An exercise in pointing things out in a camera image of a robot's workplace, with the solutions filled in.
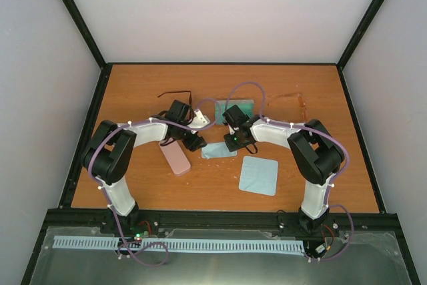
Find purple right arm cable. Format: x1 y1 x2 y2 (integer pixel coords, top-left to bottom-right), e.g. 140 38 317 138
224 81 356 263

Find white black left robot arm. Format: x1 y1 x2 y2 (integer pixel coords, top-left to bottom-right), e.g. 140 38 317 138
81 100 210 234

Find transparent orange sunglasses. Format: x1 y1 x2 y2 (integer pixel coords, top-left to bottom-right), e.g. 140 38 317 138
266 92 308 122

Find light blue slotted cable duct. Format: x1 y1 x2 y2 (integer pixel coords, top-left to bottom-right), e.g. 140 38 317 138
52 236 304 255

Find pink glasses case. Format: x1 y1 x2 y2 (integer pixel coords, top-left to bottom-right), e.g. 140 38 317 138
159 141 191 176

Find black round sunglasses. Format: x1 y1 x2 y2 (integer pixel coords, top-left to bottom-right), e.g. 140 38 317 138
157 90 193 105

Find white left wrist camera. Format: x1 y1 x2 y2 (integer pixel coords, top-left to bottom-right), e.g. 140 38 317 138
187 109 211 131

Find black cage frame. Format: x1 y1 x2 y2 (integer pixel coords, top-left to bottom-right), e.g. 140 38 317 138
19 0 422 285

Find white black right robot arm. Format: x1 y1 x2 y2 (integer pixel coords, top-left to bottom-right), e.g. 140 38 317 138
223 105 346 234

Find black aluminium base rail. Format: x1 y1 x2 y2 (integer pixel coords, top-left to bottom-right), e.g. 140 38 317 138
43 208 401 238

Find grey green glasses case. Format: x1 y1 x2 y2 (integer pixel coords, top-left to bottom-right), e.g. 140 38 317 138
213 98 255 127

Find light blue cleaning cloth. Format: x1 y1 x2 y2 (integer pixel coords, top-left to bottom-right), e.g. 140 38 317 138
201 142 238 159
239 156 278 196

